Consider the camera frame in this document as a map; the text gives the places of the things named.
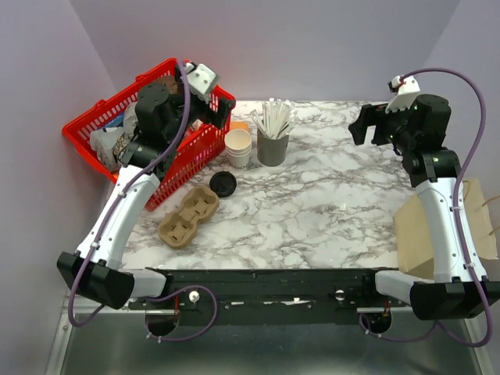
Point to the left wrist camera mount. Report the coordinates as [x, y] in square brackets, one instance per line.
[202, 80]

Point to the white paper straws bundle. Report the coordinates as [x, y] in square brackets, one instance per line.
[277, 119]

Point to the white paper cup stack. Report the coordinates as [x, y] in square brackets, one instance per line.
[238, 144]

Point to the brown lidded ice cream tub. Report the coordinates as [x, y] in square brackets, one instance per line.
[173, 85]

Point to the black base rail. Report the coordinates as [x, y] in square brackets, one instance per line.
[269, 297]

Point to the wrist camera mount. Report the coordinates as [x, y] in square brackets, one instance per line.
[406, 89]
[202, 80]

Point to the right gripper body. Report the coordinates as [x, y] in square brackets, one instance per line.
[390, 126]

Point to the red plastic basket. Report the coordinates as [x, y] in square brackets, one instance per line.
[200, 144]

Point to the white crumpled paper wrapper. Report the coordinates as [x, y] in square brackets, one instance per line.
[102, 142]

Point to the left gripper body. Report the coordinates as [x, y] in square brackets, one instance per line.
[201, 110]

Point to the black printed paper cup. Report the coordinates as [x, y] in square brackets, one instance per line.
[120, 146]

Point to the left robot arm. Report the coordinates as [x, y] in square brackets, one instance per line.
[93, 269]

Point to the cardboard cup carrier tray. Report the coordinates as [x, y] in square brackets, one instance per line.
[178, 228]

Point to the grey crumpled paper bag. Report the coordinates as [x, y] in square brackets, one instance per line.
[130, 119]

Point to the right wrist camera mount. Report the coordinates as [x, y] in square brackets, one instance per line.
[406, 89]

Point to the black coffee cup lid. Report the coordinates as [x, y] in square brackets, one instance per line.
[223, 184]

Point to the brown paper bag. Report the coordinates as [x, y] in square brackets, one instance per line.
[414, 249]

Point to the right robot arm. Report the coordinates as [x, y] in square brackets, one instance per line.
[417, 134]

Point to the orange sponge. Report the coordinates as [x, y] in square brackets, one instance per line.
[239, 125]

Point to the grey straw holder cup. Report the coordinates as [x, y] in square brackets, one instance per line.
[271, 152]

